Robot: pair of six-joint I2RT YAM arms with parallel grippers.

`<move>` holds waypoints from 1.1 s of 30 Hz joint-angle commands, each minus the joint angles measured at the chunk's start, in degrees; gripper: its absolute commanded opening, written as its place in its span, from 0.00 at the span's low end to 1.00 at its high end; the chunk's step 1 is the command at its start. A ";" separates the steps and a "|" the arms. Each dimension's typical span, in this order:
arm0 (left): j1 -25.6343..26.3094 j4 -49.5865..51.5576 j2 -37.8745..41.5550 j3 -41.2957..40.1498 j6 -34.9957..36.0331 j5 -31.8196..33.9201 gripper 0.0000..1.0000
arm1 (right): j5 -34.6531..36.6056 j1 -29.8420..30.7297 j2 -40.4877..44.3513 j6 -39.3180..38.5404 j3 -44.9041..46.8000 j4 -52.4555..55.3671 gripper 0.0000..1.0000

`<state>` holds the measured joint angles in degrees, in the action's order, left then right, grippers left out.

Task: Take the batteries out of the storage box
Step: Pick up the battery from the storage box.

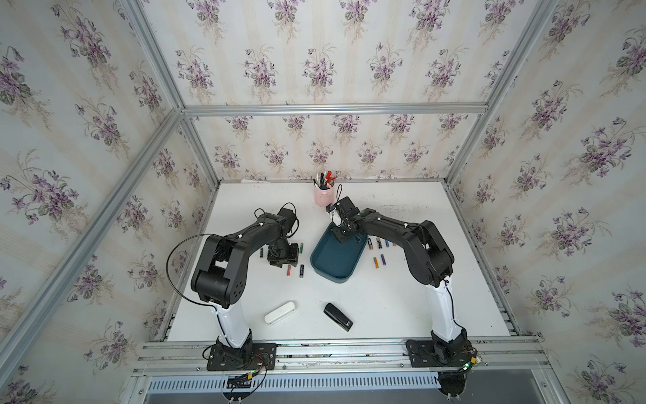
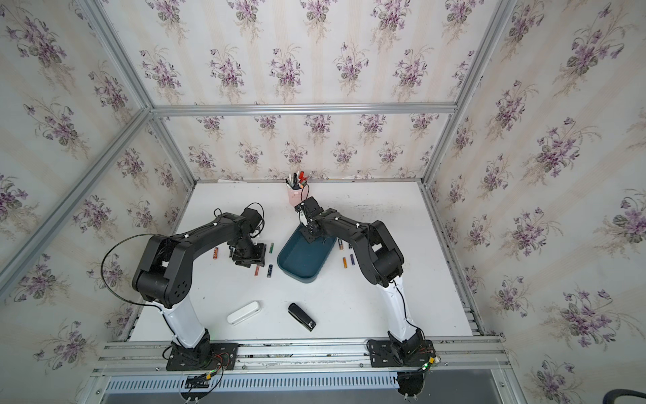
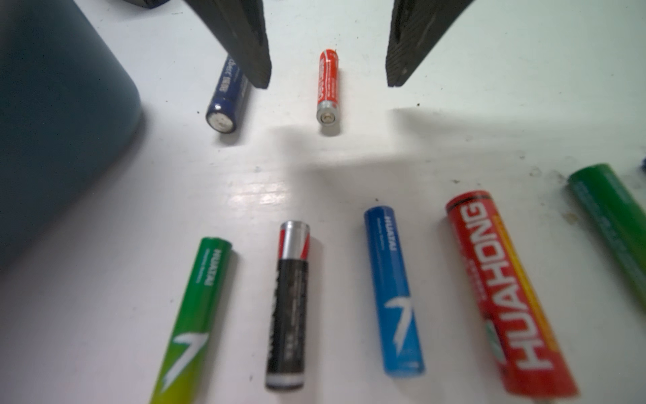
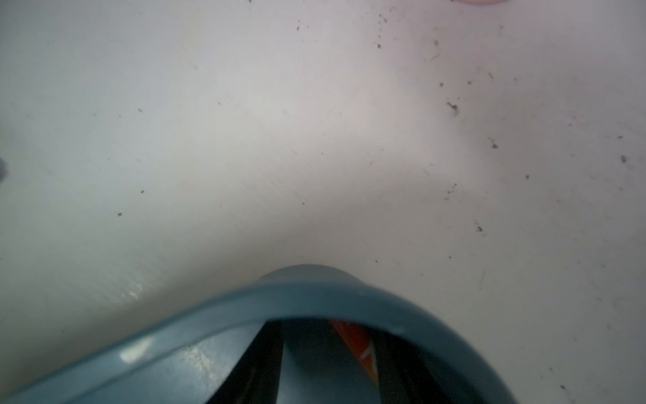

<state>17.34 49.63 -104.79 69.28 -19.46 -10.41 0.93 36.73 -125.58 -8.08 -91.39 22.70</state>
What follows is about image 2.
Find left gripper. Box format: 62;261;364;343
230;237;267;268

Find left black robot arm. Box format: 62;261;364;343
132;206;267;350

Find white oblong case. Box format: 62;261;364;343
226;301;262;326

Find aluminium front rail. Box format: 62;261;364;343
89;337;511;376

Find teal plastic storage box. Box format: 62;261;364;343
277;224;337;284

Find black stapler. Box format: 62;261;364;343
288;303;316;332

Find black loop cable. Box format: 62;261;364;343
100;233;163;307

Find pink pen holder cup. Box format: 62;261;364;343
288;185;309;207

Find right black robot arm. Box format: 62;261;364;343
295;203;422;346

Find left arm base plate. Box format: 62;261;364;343
166;343;240;371

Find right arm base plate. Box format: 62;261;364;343
366;339;438;370

